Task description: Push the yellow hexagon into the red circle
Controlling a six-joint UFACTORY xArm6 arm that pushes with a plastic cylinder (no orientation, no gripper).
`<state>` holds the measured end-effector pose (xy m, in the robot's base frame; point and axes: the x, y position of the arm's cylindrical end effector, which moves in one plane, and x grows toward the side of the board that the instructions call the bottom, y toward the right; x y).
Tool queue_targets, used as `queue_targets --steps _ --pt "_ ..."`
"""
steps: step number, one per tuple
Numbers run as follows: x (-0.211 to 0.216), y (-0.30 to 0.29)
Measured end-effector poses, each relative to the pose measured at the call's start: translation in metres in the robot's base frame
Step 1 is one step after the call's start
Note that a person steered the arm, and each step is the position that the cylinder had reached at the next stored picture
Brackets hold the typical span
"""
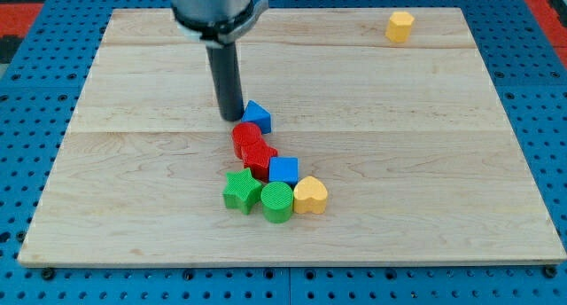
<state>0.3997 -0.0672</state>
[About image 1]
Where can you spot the yellow heart block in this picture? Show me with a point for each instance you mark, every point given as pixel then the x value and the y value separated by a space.
pixel 310 196

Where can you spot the blue cube block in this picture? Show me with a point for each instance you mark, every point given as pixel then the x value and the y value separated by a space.
pixel 284 169

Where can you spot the yellow hexagon block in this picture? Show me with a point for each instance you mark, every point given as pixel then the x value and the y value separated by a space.
pixel 399 27

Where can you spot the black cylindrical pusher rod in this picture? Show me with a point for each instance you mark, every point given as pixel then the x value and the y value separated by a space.
pixel 223 63

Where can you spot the red star block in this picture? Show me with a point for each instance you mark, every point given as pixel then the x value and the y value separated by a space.
pixel 257 158

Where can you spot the blue triangle block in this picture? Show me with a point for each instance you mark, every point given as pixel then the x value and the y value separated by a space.
pixel 257 114

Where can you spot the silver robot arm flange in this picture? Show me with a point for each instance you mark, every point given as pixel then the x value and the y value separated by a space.
pixel 217 23

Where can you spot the light wooden board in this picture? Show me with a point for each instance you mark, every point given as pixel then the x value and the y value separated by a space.
pixel 411 140

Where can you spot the red circle block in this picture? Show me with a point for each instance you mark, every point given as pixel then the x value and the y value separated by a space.
pixel 244 134

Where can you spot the green circle block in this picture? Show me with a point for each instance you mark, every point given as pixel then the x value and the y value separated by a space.
pixel 277 202

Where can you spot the green star block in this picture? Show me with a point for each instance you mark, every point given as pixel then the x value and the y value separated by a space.
pixel 242 191

